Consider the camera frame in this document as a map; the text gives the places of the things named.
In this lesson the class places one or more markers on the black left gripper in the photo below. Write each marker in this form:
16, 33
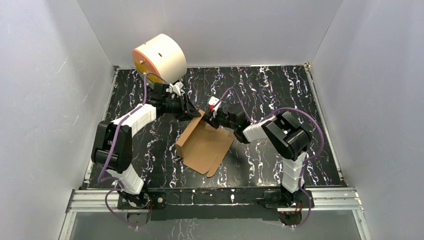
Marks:
185, 108

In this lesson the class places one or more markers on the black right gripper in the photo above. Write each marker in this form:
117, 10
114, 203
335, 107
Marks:
208, 117

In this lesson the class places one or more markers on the brown cardboard box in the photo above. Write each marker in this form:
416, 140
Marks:
202, 147

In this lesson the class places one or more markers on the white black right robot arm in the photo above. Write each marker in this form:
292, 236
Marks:
285, 133

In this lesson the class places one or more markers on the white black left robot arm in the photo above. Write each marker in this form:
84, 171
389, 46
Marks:
113, 142

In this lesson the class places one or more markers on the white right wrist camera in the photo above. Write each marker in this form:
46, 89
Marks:
214, 104

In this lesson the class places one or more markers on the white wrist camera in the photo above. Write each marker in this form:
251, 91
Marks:
176, 87
214, 104

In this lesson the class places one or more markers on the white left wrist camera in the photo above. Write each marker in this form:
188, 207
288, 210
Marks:
176, 87

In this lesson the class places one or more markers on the aluminium front frame rail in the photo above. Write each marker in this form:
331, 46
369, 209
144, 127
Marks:
218, 203

